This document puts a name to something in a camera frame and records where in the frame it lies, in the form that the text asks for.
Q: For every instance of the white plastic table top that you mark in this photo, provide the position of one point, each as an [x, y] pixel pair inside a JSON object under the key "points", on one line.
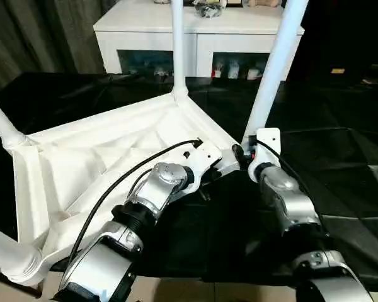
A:
{"points": [[82, 141]]}

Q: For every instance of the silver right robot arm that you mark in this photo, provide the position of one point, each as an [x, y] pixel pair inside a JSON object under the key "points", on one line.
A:
{"points": [[296, 204]]}

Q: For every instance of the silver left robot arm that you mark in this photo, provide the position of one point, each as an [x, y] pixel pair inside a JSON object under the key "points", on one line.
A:
{"points": [[157, 192]]}

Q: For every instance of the black mat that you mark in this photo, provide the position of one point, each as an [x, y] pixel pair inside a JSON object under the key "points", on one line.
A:
{"points": [[334, 141]]}

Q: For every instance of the small red white figurine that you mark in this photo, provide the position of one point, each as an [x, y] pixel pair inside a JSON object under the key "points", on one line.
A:
{"points": [[217, 72]]}

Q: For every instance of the small yellow label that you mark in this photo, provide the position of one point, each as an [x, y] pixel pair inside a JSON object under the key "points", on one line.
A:
{"points": [[338, 70]]}

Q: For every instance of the dark object on cabinet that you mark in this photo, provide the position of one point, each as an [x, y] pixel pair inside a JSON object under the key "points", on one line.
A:
{"points": [[209, 9]]}

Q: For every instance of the brown plush toy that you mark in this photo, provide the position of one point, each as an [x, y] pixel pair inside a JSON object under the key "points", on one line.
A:
{"points": [[264, 2]]}

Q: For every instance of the small yellow black box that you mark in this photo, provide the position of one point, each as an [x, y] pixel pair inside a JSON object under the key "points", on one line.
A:
{"points": [[233, 2]]}

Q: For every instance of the white cabinet with glass doors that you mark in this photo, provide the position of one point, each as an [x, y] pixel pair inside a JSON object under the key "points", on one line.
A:
{"points": [[138, 34]]}

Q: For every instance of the white patterned round jar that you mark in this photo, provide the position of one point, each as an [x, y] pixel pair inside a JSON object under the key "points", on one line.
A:
{"points": [[162, 1]]}

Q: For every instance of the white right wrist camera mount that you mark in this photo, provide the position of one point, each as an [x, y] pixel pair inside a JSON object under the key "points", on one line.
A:
{"points": [[269, 136]]}

